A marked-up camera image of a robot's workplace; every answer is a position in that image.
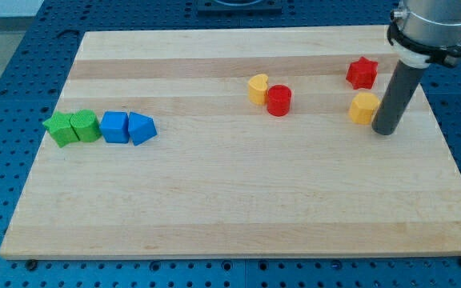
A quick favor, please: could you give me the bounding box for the yellow crescent block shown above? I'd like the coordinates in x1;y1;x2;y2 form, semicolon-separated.
247;74;269;106

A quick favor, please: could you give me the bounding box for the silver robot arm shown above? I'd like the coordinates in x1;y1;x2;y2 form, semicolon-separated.
371;0;461;135

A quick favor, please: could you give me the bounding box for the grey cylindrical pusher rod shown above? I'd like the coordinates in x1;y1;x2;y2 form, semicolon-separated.
371;60;426;135

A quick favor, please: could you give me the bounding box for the green star block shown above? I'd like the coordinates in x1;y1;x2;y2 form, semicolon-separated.
42;111;79;148

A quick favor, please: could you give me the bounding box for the green cylinder block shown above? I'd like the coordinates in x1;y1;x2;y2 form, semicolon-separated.
70;110;102;142

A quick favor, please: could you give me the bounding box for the red cylinder block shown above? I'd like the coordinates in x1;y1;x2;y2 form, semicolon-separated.
267;85;292;117

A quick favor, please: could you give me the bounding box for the red star block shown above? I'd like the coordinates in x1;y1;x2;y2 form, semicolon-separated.
346;57;379;90

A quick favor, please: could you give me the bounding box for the blue cube block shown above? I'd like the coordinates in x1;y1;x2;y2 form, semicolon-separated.
99;111;130;144

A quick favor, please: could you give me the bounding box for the yellow hexagon block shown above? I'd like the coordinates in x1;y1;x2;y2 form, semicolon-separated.
348;92;380;125

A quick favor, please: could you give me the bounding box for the blue triangle block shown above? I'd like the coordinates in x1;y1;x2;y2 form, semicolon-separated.
128;112;158;146

